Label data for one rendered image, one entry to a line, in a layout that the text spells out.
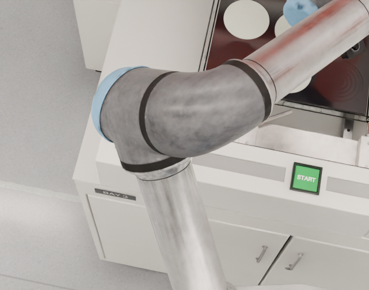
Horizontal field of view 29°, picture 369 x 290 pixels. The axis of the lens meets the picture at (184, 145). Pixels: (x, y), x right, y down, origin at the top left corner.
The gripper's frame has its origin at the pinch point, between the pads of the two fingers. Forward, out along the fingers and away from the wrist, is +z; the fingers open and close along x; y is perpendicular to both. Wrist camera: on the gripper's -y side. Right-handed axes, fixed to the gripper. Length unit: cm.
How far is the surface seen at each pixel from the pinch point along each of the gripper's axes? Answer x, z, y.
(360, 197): 12.6, -4.3, -31.6
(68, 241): 63, 91, 15
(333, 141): 7.2, 3.3, -17.9
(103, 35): 24, 59, 58
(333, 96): 2.2, 1.4, -10.1
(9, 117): 60, 91, 64
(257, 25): 7.0, 1.3, 12.2
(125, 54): 33.4, 9.2, 23.9
